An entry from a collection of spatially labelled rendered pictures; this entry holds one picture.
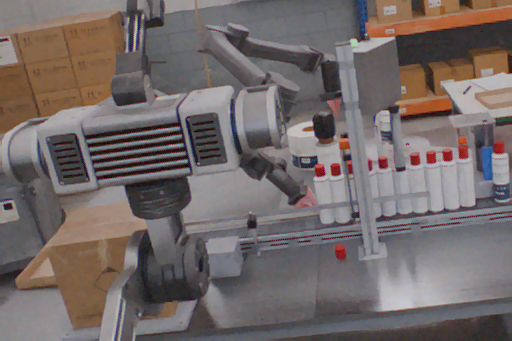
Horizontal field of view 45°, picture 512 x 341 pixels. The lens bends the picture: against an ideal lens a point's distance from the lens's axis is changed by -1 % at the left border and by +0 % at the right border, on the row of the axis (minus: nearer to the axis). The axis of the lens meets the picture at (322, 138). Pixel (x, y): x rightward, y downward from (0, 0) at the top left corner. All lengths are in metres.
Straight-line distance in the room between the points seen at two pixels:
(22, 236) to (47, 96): 1.54
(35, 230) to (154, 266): 2.77
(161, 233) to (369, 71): 0.74
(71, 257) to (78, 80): 3.53
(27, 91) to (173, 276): 4.11
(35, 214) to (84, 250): 2.28
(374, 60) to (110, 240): 0.88
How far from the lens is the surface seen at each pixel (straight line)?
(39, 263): 2.47
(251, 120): 1.27
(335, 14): 6.31
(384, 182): 2.04
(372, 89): 1.77
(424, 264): 1.91
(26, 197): 4.05
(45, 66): 5.33
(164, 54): 6.59
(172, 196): 1.35
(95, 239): 1.80
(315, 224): 2.11
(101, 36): 5.17
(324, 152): 2.27
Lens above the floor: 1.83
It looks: 19 degrees down
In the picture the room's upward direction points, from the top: 9 degrees counter-clockwise
